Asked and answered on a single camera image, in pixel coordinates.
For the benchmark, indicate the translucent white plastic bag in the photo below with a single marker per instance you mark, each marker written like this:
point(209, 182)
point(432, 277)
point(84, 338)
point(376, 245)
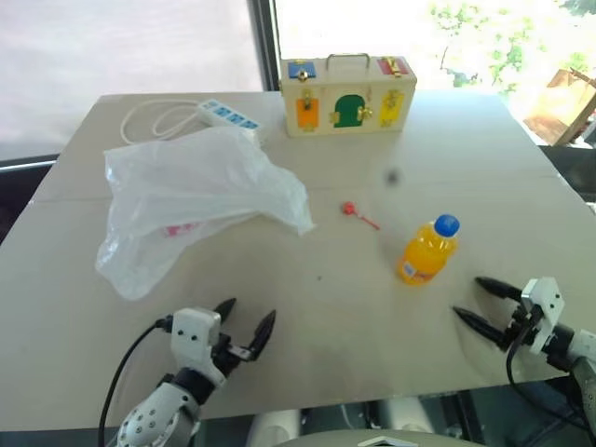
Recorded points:
point(195, 186)

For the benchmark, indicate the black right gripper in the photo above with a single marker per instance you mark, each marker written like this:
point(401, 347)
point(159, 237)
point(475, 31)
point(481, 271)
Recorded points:
point(517, 328)

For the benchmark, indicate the red lollipop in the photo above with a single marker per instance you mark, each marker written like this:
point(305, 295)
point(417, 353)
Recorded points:
point(347, 208)

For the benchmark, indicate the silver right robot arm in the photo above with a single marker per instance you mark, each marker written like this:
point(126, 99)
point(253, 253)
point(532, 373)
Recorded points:
point(584, 349)

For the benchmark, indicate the grey rounded shape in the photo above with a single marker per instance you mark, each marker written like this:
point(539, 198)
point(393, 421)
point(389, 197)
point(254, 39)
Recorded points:
point(274, 428)
point(405, 414)

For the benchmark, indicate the orange juice bottle blue cap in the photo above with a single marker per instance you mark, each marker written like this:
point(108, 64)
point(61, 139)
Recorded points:
point(426, 253)

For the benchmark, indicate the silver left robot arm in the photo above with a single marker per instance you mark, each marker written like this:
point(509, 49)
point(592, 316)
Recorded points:
point(153, 414)

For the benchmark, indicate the dark furniture beside table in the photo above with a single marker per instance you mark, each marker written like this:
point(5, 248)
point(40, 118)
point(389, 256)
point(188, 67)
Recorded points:
point(23, 186)
point(575, 172)

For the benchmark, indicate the dark window frame post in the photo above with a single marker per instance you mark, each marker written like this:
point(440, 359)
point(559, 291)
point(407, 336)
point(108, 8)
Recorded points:
point(263, 42)

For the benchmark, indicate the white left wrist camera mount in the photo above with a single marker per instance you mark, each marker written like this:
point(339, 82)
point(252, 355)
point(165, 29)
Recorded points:
point(193, 335)

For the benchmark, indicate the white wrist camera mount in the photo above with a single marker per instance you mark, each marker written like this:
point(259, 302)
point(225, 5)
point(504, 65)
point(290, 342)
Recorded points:
point(193, 335)
point(545, 302)

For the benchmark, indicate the brown cardboard box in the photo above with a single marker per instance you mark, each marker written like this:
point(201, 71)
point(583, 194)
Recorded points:
point(563, 107)

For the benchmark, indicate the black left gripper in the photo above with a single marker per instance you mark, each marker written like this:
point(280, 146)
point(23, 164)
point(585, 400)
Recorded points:
point(228, 354)

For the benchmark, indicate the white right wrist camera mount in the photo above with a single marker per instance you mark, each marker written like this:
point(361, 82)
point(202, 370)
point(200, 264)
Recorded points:
point(545, 302)

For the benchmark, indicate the white power strip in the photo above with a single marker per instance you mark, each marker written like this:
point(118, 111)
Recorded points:
point(228, 115)

